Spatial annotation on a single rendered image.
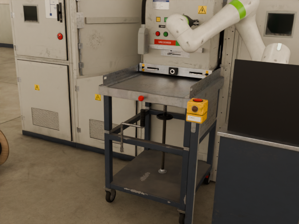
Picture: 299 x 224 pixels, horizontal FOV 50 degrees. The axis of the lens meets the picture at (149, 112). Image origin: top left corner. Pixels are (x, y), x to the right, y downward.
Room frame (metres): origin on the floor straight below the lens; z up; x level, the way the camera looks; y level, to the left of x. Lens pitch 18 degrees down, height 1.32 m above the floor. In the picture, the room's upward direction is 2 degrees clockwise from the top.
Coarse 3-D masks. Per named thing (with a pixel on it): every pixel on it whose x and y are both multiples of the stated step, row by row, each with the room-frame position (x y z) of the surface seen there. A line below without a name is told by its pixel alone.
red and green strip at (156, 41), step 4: (156, 40) 2.30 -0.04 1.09; (160, 40) 2.28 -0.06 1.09; (164, 40) 2.27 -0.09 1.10; (168, 40) 2.26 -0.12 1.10; (172, 40) 2.25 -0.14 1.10; (176, 40) 2.23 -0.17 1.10; (164, 44) 2.27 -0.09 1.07; (168, 44) 2.26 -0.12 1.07; (172, 44) 2.24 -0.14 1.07; (176, 44) 2.23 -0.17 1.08
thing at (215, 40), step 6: (216, 0) 2.17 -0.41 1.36; (222, 0) 2.32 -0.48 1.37; (216, 6) 2.18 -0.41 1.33; (216, 12) 2.20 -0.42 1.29; (216, 36) 2.25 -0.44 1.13; (216, 42) 2.26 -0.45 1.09; (210, 48) 2.13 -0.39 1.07; (216, 48) 2.27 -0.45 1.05; (174, 54) 2.26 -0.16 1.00; (210, 54) 2.14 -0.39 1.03; (216, 54) 2.29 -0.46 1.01; (210, 60) 2.16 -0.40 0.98; (216, 60) 2.30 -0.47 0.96; (210, 66) 2.17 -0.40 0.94; (216, 66) 2.32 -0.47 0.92
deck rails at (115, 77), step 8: (112, 72) 2.01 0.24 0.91; (120, 72) 2.10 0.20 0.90; (128, 72) 2.20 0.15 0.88; (136, 72) 2.31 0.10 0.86; (144, 72) 2.36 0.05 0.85; (216, 72) 2.19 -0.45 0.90; (104, 80) 1.93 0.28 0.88; (112, 80) 2.01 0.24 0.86; (120, 80) 2.07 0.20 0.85; (200, 80) 1.85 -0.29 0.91; (208, 80) 2.01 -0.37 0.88; (192, 88) 1.72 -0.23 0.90; (200, 88) 1.86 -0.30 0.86; (192, 96) 1.72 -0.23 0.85
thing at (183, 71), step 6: (150, 66) 2.30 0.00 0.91; (156, 66) 2.28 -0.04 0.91; (162, 66) 2.26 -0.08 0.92; (168, 66) 2.24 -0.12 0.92; (174, 66) 2.23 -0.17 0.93; (156, 72) 2.28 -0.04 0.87; (162, 72) 2.26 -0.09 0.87; (168, 72) 2.24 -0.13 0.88; (180, 72) 2.20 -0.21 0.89; (186, 72) 2.18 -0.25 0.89; (192, 72) 2.17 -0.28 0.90; (198, 72) 2.15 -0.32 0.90; (210, 72) 2.11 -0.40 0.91
